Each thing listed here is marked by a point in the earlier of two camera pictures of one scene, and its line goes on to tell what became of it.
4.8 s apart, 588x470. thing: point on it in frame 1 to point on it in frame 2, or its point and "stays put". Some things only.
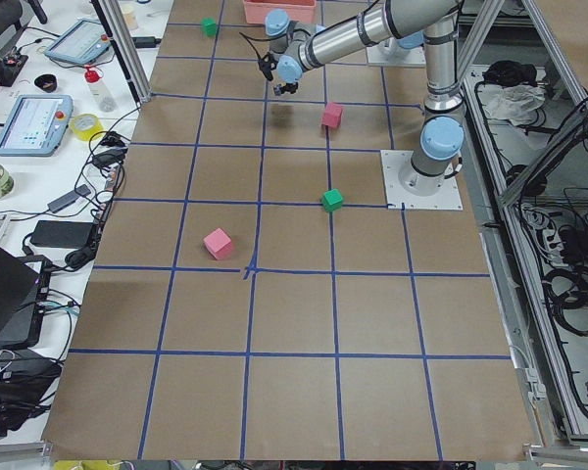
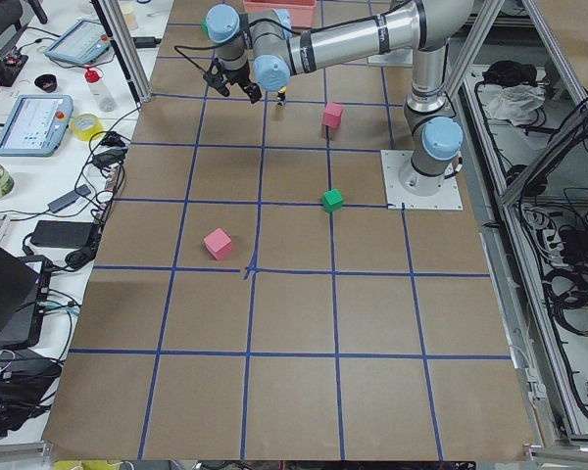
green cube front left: x=332 y=200 stays put
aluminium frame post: x=114 y=23 stays put
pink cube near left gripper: x=219 y=243 stays put
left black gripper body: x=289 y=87 to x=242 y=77
